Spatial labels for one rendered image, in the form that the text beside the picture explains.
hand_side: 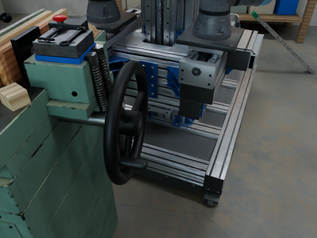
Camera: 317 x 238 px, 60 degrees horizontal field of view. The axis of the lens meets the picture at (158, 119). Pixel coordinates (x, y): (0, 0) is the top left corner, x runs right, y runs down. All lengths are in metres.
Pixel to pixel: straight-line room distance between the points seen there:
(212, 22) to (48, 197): 0.79
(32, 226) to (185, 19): 1.01
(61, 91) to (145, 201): 0.98
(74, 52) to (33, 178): 0.28
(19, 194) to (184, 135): 1.07
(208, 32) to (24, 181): 0.79
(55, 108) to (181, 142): 0.96
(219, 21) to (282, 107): 1.35
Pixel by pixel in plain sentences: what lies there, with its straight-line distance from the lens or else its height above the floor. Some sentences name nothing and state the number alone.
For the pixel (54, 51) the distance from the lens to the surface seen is 0.61.
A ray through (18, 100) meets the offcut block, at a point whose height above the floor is 0.92.
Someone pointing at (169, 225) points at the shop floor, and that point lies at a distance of 1.42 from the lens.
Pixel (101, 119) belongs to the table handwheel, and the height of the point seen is 0.82.
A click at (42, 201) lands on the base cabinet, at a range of 0.72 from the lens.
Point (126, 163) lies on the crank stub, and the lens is 0.56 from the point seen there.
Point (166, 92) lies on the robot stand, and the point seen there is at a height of 0.55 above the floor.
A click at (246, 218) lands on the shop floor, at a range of 1.50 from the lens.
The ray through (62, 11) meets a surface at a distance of 1.03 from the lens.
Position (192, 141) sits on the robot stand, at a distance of 1.50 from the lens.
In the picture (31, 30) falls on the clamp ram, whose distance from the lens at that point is 0.71.
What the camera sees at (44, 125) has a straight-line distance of 0.66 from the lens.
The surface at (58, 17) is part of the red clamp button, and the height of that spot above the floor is 1.02.
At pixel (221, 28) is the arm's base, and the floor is 0.86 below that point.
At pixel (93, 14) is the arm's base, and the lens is 1.28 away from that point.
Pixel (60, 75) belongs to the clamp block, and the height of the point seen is 0.94.
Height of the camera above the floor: 1.21
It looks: 38 degrees down
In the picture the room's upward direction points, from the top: straight up
